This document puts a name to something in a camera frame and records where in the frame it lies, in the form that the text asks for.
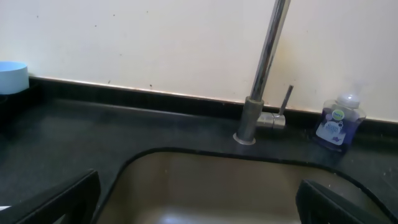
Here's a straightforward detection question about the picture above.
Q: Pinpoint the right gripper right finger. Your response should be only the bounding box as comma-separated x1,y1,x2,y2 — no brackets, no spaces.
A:
295,179,390,224

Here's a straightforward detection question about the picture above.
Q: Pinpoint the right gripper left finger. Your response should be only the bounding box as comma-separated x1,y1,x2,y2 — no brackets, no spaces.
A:
0,169,101,224

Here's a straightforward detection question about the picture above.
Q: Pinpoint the blue soap bottle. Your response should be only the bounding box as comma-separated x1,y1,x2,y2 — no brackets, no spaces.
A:
312,82,367,154

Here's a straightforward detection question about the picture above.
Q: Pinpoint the steel sink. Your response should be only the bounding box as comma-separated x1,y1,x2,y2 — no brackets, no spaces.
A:
91,147,398,224

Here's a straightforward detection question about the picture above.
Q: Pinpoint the blue cup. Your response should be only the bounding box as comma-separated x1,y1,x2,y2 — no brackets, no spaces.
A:
0,60,30,95

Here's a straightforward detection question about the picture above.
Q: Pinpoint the steel tap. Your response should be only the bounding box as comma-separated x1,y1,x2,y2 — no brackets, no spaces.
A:
233,0,295,146

